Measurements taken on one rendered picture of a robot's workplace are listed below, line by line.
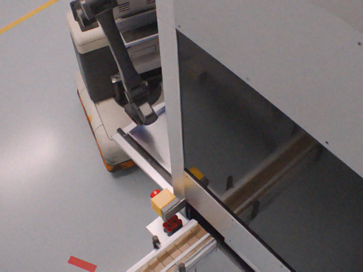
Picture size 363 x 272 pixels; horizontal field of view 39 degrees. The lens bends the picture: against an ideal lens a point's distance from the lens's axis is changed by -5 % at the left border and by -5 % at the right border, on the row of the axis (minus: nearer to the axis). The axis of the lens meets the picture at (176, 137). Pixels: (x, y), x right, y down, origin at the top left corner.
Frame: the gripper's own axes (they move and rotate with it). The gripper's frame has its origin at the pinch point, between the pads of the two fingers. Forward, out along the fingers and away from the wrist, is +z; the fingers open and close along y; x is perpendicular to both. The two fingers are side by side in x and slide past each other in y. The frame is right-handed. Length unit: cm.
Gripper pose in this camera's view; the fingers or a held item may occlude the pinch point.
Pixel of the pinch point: (138, 122)
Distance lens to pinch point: 211.6
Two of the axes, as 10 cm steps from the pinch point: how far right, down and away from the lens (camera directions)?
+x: 7.5, -5.5, 3.6
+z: -0.8, 4.6, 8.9
